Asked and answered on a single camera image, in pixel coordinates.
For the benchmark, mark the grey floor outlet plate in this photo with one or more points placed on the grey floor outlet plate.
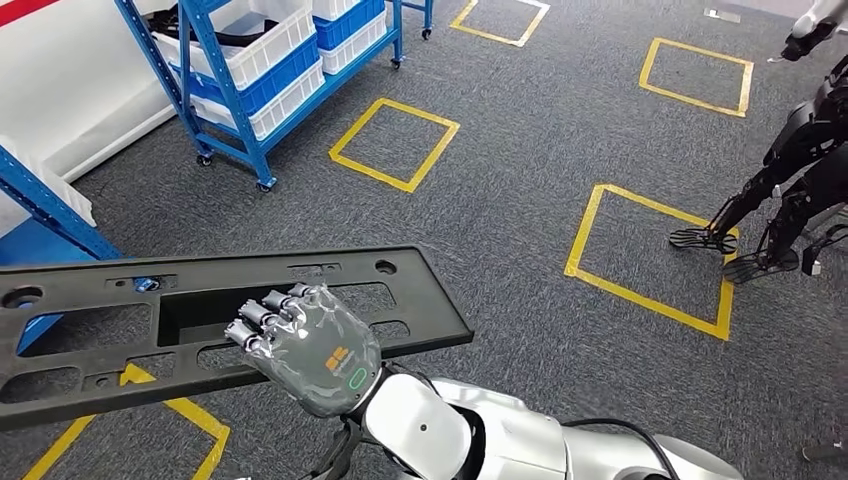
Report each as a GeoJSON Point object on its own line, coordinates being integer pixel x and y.
{"type": "Point", "coordinates": [722, 15]}

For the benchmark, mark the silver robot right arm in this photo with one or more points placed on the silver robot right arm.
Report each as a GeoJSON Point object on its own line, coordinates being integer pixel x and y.
{"type": "Point", "coordinates": [517, 437]}

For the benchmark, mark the black humanoid robot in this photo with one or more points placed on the black humanoid robot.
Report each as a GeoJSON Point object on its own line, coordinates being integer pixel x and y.
{"type": "Point", "coordinates": [802, 132]}

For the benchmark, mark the white car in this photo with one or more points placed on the white car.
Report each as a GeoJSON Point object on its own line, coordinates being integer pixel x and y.
{"type": "Point", "coordinates": [79, 79]}

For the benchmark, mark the white plastic bin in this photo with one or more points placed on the white plastic bin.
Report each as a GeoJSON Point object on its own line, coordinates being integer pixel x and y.
{"type": "Point", "coordinates": [358, 50]}
{"type": "Point", "coordinates": [278, 53]}
{"type": "Point", "coordinates": [331, 8]}
{"type": "Point", "coordinates": [291, 106]}

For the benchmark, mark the blue metal shelf rack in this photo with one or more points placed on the blue metal shelf rack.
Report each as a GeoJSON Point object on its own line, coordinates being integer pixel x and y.
{"type": "Point", "coordinates": [66, 224]}

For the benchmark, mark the black plastic plate frame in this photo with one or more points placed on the black plastic plate frame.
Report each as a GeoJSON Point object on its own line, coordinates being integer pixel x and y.
{"type": "Point", "coordinates": [430, 311]}

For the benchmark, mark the red barrier belt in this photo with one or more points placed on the red barrier belt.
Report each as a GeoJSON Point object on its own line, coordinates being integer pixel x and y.
{"type": "Point", "coordinates": [20, 8]}

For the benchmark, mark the blue wheeled shelf rack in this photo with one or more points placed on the blue wheeled shelf rack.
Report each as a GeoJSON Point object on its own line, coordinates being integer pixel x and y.
{"type": "Point", "coordinates": [217, 76]}

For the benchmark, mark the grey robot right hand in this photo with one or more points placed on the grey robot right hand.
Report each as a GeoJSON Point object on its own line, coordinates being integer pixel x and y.
{"type": "Point", "coordinates": [324, 358]}

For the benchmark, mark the black curved car part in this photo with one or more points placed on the black curved car part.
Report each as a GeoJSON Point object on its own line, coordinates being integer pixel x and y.
{"type": "Point", "coordinates": [166, 26]}

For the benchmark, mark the blue plastic bin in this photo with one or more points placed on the blue plastic bin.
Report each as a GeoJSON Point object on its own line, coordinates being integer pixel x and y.
{"type": "Point", "coordinates": [351, 26]}
{"type": "Point", "coordinates": [285, 83]}

